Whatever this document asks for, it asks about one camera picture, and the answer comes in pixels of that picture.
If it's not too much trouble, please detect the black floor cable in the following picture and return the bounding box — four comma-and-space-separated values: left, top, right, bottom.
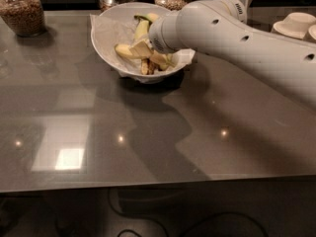
107, 187, 271, 237

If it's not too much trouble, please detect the brown spotted banana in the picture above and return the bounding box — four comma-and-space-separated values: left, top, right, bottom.
141, 59, 156, 75

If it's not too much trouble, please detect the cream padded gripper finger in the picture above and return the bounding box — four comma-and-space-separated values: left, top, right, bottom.
149, 51, 168, 65
129, 39, 153, 58

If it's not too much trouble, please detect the white oval bowl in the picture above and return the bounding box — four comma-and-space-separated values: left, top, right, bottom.
90, 2, 195, 84

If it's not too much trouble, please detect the white paper bowl liner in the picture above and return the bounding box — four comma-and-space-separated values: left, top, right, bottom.
90, 9, 195, 84

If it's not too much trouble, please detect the left glass jar of grains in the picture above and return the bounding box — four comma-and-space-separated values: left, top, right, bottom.
0, 0, 45, 37

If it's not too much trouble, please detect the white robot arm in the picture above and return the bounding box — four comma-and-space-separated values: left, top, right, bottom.
146, 0, 316, 111

